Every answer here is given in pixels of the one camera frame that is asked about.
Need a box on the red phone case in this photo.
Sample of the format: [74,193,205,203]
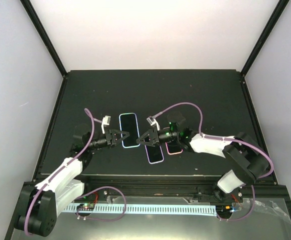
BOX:
[166,142,182,154]

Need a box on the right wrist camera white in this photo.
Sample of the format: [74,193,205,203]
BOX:
[146,116,160,131]

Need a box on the pink phone case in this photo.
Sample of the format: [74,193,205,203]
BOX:
[164,141,184,156]

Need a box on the black phone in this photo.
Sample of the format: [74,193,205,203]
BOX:
[146,145,163,163]

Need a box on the right purple base cable loop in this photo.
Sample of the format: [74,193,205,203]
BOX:
[216,184,256,223]

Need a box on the left purple base cable loop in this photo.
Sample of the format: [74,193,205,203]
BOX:
[75,186,127,223]

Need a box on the light blue phone case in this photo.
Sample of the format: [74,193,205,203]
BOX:
[118,112,141,149]

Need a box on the lilac phone case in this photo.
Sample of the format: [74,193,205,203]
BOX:
[144,144,165,165]

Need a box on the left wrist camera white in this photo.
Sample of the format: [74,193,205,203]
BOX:
[101,115,111,134]

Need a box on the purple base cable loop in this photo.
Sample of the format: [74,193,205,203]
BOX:
[216,184,256,223]
[75,186,127,223]

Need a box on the left black frame post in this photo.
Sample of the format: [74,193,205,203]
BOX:
[20,0,68,78]

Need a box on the right black frame post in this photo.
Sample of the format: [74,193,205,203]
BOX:
[240,0,290,77]

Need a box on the left small circuit board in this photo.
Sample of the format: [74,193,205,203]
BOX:
[76,203,95,211]

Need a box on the small circuit board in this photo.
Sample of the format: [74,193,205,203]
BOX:
[76,203,95,211]
[220,205,238,213]

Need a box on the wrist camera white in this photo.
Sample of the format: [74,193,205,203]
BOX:
[146,116,160,131]
[101,115,111,134]

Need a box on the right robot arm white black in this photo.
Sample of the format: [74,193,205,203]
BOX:
[136,112,273,202]

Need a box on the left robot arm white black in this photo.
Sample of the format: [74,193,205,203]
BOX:
[14,128,130,237]

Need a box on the light blue slotted cable duct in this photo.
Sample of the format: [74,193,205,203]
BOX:
[62,203,217,217]

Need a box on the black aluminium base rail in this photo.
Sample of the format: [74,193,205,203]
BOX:
[22,174,289,203]

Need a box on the right small circuit board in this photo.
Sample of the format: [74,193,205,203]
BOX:
[220,205,238,213]

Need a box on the black frame post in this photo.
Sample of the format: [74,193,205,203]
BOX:
[240,0,290,77]
[20,0,68,78]

